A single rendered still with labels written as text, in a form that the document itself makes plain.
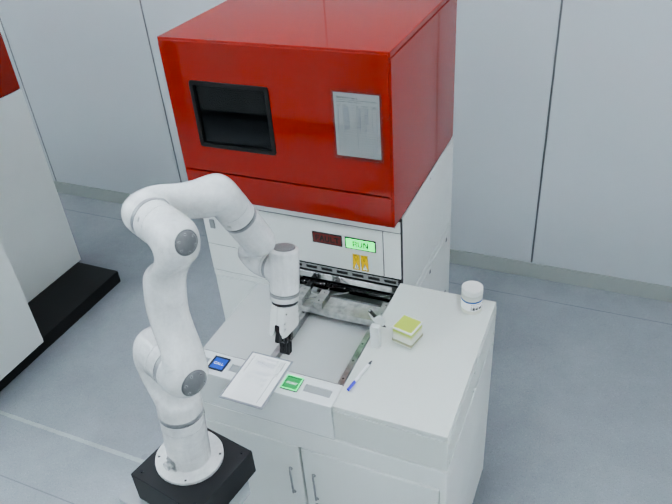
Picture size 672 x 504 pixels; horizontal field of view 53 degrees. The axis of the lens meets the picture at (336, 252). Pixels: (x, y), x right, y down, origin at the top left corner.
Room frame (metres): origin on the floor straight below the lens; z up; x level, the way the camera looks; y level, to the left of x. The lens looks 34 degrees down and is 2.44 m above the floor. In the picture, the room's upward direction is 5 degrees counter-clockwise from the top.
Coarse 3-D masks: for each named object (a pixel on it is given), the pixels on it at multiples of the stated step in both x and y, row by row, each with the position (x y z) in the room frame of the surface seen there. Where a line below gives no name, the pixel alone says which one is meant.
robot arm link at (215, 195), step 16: (208, 176) 1.38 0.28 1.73; (224, 176) 1.39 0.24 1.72; (144, 192) 1.34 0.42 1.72; (160, 192) 1.35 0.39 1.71; (176, 192) 1.35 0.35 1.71; (192, 192) 1.34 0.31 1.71; (208, 192) 1.34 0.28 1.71; (224, 192) 1.36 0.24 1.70; (240, 192) 1.40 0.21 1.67; (128, 208) 1.31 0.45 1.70; (176, 208) 1.35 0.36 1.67; (192, 208) 1.34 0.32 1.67; (208, 208) 1.33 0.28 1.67; (224, 208) 1.35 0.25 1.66; (240, 208) 1.38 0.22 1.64; (128, 224) 1.29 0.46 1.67; (224, 224) 1.38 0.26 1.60; (240, 224) 1.38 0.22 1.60
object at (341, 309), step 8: (312, 296) 1.99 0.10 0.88; (304, 304) 1.94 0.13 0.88; (312, 304) 1.94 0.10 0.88; (328, 304) 1.93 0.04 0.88; (336, 304) 1.93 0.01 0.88; (344, 304) 1.92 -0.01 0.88; (352, 304) 1.92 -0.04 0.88; (360, 304) 1.92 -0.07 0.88; (312, 312) 1.92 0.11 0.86; (320, 312) 1.91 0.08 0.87; (328, 312) 1.89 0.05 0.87; (336, 312) 1.88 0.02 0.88; (344, 312) 1.88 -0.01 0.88; (352, 312) 1.87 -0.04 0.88; (360, 312) 1.87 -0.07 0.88; (368, 312) 1.87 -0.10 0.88; (376, 312) 1.86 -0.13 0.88; (352, 320) 1.85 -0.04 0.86; (360, 320) 1.84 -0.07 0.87; (368, 320) 1.82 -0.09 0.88
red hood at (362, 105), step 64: (256, 0) 2.59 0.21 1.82; (320, 0) 2.51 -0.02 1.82; (384, 0) 2.44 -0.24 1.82; (448, 0) 2.44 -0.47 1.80; (192, 64) 2.17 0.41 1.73; (256, 64) 2.07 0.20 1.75; (320, 64) 1.97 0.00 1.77; (384, 64) 1.88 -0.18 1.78; (448, 64) 2.45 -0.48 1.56; (192, 128) 2.19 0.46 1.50; (256, 128) 2.09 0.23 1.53; (320, 128) 1.98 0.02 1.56; (384, 128) 1.88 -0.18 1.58; (448, 128) 2.47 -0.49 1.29; (256, 192) 2.10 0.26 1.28; (320, 192) 1.99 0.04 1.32; (384, 192) 1.89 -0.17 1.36
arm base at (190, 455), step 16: (176, 432) 1.20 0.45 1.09; (192, 432) 1.21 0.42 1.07; (208, 432) 1.33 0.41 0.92; (160, 448) 1.28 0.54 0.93; (176, 448) 1.20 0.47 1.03; (192, 448) 1.20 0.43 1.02; (208, 448) 1.24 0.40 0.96; (160, 464) 1.22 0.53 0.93; (176, 464) 1.20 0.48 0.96; (192, 464) 1.20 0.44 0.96; (208, 464) 1.22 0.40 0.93; (176, 480) 1.17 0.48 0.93; (192, 480) 1.17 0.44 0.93
